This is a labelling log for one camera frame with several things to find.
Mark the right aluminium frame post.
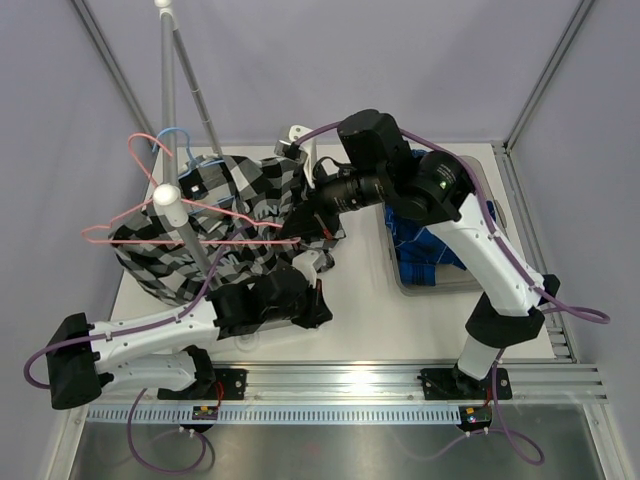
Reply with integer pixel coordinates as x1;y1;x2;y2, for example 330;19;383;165
493;1;607;362

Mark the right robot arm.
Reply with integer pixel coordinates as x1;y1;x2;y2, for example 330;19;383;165
279;109;560;399

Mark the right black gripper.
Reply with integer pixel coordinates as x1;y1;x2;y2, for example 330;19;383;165
281;160;390;240

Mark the aluminium mounting rail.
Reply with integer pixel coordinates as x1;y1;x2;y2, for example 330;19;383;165
214;362;608;405

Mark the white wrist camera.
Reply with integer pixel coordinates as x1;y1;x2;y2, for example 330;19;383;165
292;250;327;288
274;125;318;189

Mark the pink wire hanger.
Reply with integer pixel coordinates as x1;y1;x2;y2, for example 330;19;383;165
81;132;282;245

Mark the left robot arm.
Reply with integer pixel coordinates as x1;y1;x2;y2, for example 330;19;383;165
45;268;333;410

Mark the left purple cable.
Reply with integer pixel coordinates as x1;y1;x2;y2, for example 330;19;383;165
23;219;266;474

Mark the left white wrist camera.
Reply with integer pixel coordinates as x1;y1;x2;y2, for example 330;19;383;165
292;250;327;288

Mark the blue wire hanger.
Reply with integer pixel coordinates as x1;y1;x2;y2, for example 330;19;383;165
151;127;233;206

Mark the grey clothes rack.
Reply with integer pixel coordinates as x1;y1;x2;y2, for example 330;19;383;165
152;0;261;346

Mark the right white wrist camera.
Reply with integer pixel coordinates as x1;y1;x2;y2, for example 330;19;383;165
274;125;318;189

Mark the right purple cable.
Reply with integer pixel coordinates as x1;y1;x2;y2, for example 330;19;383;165
287;119;611;474

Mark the clear plastic bin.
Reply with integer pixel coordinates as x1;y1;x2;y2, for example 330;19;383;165
382;155;509;297

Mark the black white checkered shirt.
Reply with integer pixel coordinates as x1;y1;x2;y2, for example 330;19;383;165
108;156;346;306

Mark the blue plaid shirt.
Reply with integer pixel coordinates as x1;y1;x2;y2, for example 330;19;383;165
382;147;496;286

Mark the aluminium frame post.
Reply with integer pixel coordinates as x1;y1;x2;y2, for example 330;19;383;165
68;0;155;135
493;1;607;362

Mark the left aluminium frame post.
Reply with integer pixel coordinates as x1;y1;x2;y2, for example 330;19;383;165
68;0;155;135

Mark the purple cable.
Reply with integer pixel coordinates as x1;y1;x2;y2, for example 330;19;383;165
23;219;266;474
287;119;611;474

